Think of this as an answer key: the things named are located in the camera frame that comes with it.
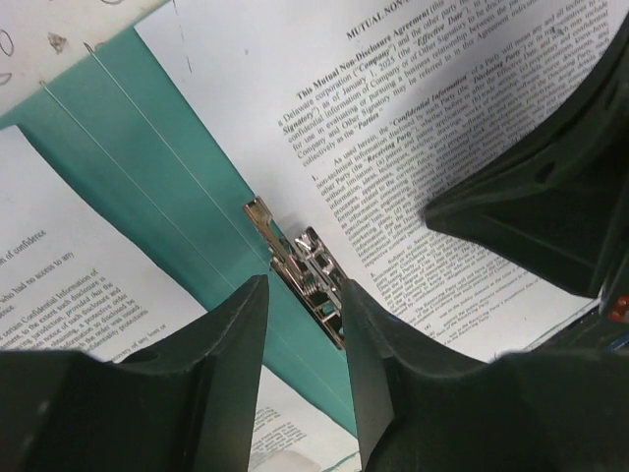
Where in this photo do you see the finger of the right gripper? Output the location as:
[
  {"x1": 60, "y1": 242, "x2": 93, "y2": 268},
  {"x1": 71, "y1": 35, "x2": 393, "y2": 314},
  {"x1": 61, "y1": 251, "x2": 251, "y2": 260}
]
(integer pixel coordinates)
[{"x1": 425, "y1": 23, "x2": 628, "y2": 298}]

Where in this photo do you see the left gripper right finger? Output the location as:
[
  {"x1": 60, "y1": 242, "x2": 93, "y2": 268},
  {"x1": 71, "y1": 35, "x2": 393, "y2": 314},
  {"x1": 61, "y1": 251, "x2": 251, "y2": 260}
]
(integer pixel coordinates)
[{"x1": 342, "y1": 280, "x2": 628, "y2": 471}]

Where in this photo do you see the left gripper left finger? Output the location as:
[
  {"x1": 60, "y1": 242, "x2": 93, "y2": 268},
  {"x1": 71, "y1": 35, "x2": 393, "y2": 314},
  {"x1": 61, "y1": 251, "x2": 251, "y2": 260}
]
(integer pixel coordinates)
[{"x1": 1, "y1": 275, "x2": 269, "y2": 471}]

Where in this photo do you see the metal folder clip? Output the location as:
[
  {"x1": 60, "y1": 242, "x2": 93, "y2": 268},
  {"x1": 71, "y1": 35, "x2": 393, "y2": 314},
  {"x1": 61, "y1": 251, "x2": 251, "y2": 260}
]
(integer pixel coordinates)
[{"x1": 243, "y1": 197, "x2": 347, "y2": 350}]

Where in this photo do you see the printed paper sheet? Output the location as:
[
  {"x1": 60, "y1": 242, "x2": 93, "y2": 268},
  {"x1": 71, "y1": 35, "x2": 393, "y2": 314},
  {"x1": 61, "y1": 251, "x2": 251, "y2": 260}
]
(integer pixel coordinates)
[
  {"x1": 0, "y1": 126, "x2": 206, "y2": 362},
  {"x1": 136, "y1": 1, "x2": 628, "y2": 361}
]

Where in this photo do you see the teal plastic folder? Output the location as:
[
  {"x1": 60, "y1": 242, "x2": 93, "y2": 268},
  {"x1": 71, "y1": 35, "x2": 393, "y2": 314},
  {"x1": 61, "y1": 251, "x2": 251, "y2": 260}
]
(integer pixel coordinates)
[{"x1": 0, "y1": 24, "x2": 399, "y2": 472}]

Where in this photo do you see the floral tablecloth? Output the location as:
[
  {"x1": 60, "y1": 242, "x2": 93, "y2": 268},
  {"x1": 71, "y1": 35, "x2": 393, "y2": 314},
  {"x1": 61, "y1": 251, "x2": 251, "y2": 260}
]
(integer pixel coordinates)
[{"x1": 1, "y1": 1, "x2": 163, "y2": 115}]

